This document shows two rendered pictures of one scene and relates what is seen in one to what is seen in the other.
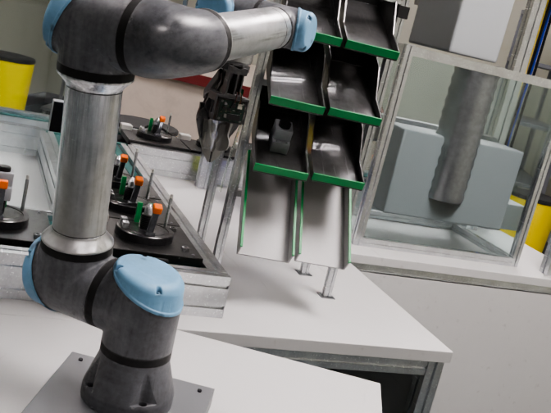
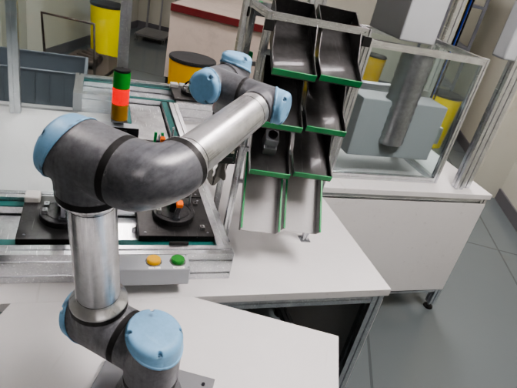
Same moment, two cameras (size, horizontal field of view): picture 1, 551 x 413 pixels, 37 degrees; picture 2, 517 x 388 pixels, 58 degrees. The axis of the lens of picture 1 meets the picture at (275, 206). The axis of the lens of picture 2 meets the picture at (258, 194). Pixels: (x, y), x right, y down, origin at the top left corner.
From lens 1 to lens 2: 0.63 m
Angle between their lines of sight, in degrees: 15
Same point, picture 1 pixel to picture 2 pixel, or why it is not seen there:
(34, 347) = not seen: hidden behind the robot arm
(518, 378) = (431, 252)
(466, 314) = (400, 218)
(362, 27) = (333, 55)
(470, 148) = (410, 109)
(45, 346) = not seen: hidden behind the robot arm
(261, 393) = (251, 365)
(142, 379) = not seen: outside the picture
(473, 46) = (418, 34)
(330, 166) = (307, 161)
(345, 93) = (319, 105)
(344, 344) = (315, 292)
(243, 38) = (220, 152)
